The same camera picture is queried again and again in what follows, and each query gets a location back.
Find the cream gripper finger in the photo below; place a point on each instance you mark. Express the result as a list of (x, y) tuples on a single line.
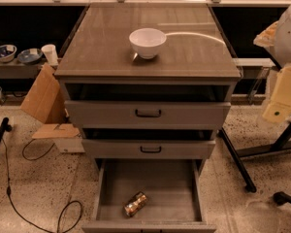
[(278, 109)]

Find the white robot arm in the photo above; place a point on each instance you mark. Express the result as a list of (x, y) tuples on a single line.
[(276, 40)]

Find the grey drawer cabinet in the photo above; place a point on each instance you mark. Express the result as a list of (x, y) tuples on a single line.
[(194, 64)]

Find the grey bottom drawer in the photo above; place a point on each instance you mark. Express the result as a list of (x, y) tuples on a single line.
[(172, 190)]

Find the grey drawer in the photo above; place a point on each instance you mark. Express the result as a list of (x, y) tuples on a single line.
[(147, 115), (148, 149), (172, 190)]

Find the white bowl on counter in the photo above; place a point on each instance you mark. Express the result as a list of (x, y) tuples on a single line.
[(146, 42)]

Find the grey middle drawer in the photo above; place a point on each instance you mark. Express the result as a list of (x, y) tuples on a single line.
[(148, 149)]

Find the grey top drawer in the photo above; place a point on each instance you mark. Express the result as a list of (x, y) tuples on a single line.
[(147, 115)]

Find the black caster foot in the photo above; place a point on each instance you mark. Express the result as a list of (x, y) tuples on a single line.
[(281, 198)]

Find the brown cardboard box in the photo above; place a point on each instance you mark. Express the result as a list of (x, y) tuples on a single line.
[(45, 102)]

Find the white paper cup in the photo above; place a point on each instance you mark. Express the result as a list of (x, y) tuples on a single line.
[(50, 53)]

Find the blue patterned bowl right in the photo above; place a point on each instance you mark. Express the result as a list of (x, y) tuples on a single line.
[(30, 56)]

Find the blue patterned bowl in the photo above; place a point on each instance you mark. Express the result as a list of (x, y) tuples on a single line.
[(7, 53), (30, 56)]

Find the grey side shelf left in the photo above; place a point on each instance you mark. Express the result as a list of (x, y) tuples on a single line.
[(17, 70)]

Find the blue patterned bowl left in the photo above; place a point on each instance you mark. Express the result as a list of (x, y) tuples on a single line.
[(7, 53)]

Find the black table leg frame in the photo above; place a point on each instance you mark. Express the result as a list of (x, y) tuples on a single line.
[(282, 143)]

